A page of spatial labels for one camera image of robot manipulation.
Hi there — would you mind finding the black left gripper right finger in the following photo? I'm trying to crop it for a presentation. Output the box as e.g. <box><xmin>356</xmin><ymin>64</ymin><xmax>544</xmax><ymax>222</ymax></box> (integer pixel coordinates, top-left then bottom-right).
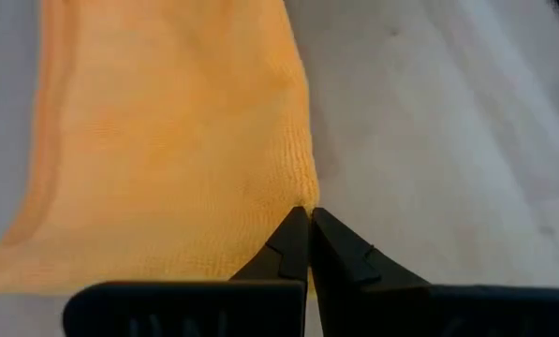
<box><xmin>311</xmin><ymin>208</ymin><xmax>559</xmax><ymax>337</ymax></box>

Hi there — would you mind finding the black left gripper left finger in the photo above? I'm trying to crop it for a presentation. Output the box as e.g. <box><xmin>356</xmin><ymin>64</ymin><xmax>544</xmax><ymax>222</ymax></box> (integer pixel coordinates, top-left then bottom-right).
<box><xmin>63</xmin><ymin>205</ymin><xmax>311</xmax><ymax>337</ymax></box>

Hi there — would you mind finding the orange microfiber towel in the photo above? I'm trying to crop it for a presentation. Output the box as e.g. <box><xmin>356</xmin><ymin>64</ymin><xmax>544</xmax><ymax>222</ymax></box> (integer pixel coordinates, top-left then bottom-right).
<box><xmin>0</xmin><ymin>0</ymin><xmax>320</xmax><ymax>296</ymax></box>

